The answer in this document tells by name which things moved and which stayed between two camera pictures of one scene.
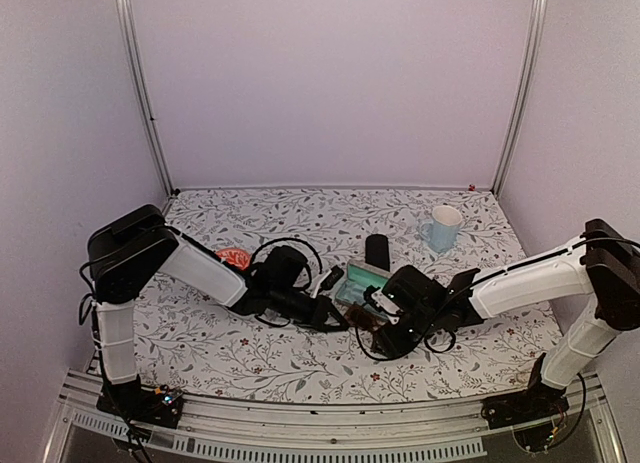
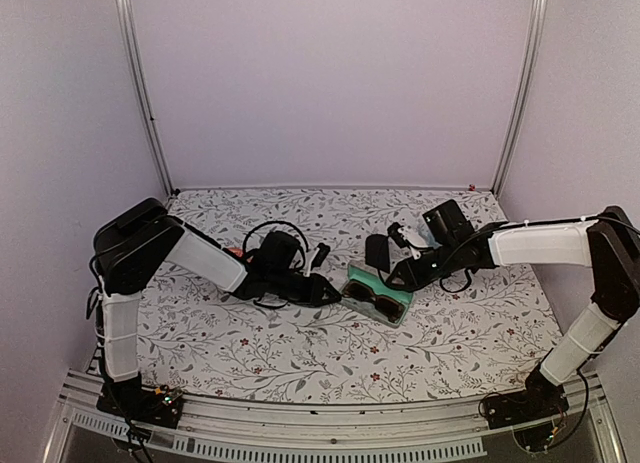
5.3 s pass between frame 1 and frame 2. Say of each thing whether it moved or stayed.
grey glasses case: stayed
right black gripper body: moved
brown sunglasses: moved
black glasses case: stayed
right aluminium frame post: stayed
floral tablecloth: stayed
